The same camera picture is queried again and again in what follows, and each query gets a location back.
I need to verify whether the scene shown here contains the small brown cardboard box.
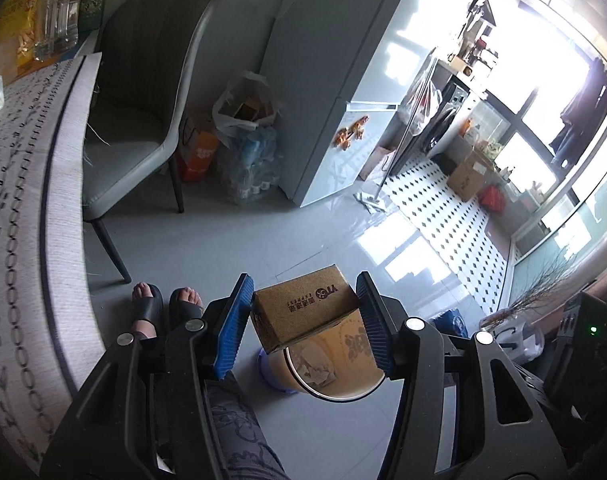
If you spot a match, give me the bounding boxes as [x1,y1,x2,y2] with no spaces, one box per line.
[252,264,359,354]

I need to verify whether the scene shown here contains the round trash bin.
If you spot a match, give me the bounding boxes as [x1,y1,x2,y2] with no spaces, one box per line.
[257,311,385,403]

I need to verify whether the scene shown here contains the person's right foot sandal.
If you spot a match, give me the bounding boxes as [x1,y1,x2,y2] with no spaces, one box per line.
[168,287,205,332]

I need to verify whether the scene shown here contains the person's foot sandal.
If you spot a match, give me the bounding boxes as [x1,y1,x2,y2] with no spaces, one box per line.
[168,287,205,332]
[132,282,165,339]

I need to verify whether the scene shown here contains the person's left foot sandal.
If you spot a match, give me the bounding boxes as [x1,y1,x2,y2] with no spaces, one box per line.
[132,282,165,339]

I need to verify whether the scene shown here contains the white floor mop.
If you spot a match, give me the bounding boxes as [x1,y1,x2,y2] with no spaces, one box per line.
[354,110,409,214]

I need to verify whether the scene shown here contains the water bottle pack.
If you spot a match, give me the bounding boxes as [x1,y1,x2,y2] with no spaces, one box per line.
[216,127,283,205]

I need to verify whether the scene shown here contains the person's legs dark trousers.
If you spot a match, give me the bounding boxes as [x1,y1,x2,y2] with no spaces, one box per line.
[208,372,288,479]

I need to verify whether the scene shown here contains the orange paper bag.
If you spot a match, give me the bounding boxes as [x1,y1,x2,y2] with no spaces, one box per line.
[178,113,219,182]

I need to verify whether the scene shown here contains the red bag on floor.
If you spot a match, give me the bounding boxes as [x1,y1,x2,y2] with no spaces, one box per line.
[478,184,506,216]

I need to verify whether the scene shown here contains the cardboard box on floor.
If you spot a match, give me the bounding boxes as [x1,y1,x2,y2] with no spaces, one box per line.
[447,148,494,202]

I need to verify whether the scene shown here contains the patterned white tablecloth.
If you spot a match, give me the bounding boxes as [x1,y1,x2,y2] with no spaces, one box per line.
[0,54,104,470]

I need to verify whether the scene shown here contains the white plastic bag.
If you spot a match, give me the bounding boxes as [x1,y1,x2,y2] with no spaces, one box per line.
[212,70,281,148]

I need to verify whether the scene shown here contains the washing machine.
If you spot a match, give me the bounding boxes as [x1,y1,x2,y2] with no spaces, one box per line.
[410,60,471,153]

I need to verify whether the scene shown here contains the grey dining chair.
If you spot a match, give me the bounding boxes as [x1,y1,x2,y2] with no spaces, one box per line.
[82,0,220,282]

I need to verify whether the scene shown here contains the white refrigerator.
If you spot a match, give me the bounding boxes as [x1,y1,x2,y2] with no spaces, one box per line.
[260,0,428,207]

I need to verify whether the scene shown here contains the clear glass jar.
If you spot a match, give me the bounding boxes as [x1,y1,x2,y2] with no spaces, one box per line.
[34,0,81,62]

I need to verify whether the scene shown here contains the yellow snack bag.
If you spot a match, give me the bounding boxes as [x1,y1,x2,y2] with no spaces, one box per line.
[0,0,40,77]

